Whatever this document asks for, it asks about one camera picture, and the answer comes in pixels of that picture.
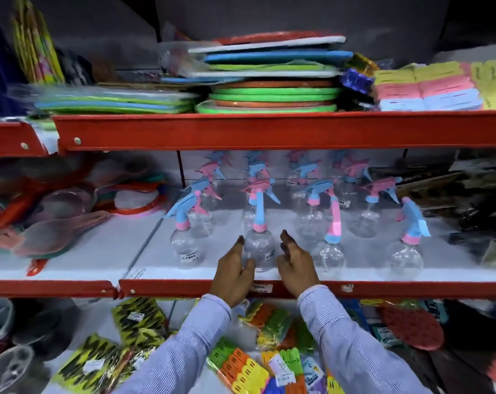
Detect blue foil packet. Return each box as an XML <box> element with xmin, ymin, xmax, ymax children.
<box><xmin>340</xmin><ymin>68</ymin><xmax>375</xmax><ymax>95</ymax></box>

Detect person's right forearm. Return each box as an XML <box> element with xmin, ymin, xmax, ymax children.
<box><xmin>297</xmin><ymin>285</ymin><xmax>434</xmax><ymax>394</ymax></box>

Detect dark plastic bowl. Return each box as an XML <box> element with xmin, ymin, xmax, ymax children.
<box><xmin>11</xmin><ymin>299</ymin><xmax>81</xmax><ymax>359</ymax></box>

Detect grey plastic holder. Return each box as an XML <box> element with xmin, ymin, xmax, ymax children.
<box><xmin>0</xmin><ymin>344</ymin><xmax>37</xmax><ymax>394</ymax></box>

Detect clear plastic spray bottle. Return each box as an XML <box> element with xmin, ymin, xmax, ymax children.
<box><xmin>240</xmin><ymin>179</ymin><xmax>281</xmax><ymax>273</ymax></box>

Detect person's right hand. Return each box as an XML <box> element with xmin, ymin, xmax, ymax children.
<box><xmin>277</xmin><ymin>230</ymin><xmax>321</xmax><ymax>298</ymax></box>

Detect rows of pink-blue spray bottles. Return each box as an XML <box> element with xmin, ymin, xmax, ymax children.
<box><xmin>164</xmin><ymin>150</ymin><xmax>432</xmax><ymax>280</ymax></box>

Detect bundle of upright colourful packets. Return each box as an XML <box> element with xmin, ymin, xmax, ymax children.
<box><xmin>11</xmin><ymin>0</ymin><xmax>65</xmax><ymax>85</ymax></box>

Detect clear plastic bag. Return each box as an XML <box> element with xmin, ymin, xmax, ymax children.
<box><xmin>158</xmin><ymin>40</ymin><xmax>209</xmax><ymax>79</ymax></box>

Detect person's left hand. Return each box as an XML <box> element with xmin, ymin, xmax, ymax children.
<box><xmin>210</xmin><ymin>235</ymin><xmax>257</xmax><ymax>308</ymax></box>

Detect red round perforated mat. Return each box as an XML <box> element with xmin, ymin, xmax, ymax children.
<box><xmin>378</xmin><ymin>304</ymin><xmax>445</xmax><ymax>352</ymax></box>

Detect yellow black patterned packet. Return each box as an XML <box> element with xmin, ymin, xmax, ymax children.
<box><xmin>111</xmin><ymin>297</ymin><xmax>169</xmax><ymax>350</ymax></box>
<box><xmin>52</xmin><ymin>333</ymin><xmax>123</xmax><ymax>394</ymax></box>

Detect stack of colourful round mats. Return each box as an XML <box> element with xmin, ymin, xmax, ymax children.
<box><xmin>188</xmin><ymin>31</ymin><xmax>354</xmax><ymax>115</ymax></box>

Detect pack of colourful clothes pegs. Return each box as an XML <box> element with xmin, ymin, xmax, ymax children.
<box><xmin>206</xmin><ymin>337</ymin><xmax>271</xmax><ymax>394</ymax></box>
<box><xmin>261</xmin><ymin>346</ymin><xmax>307</xmax><ymax>394</ymax></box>
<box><xmin>239</xmin><ymin>299</ymin><xmax>294</xmax><ymax>351</ymax></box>

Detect pile of dark packaged goods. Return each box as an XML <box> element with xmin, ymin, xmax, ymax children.
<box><xmin>396</xmin><ymin>157</ymin><xmax>496</xmax><ymax>269</ymax></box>

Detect gold foil packet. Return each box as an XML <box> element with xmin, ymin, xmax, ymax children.
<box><xmin>348</xmin><ymin>52</ymin><xmax>381</xmax><ymax>77</ymax></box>

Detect long red shelf beam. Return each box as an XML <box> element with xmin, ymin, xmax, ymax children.
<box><xmin>118</xmin><ymin>278</ymin><xmax>496</xmax><ymax>301</ymax></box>
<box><xmin>52</xmin><ymin>111</ymin><xmax>496</xmax><ymax>153</ymax></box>

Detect short red shelf beam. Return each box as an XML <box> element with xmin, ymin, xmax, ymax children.
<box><xmin>0</xmin><ymin>121</ymin><xmax>48</xmax><ymax>158</ymax></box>
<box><xmin>0</xmin><ymin>280</ymin><xmax>118</xmax><ymax>299</ymax></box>

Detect stack of pastel sponge packs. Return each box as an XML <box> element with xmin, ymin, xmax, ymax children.
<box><xmin>372</xmin><ymin>60</ymin><xmax>496</xmax><ymax>112</ymax></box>

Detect person's left forearm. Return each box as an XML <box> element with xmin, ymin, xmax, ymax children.
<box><xmin>112</xmin><ymin>293</ymin><xmax>233</xmax><ymax>394</ymax></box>

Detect pile of colourful plastic rackets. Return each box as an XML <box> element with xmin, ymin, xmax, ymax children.
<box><xmin>0</xmin><ymin>157</ymin><xmax>170</xmax><ymax>277</ymax></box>

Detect stack of flat green-blue packets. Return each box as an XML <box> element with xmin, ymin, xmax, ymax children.
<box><xmin>34</xmin><ymin>83</ymin><xmax>199</xmax><ymax>115</ymax></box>

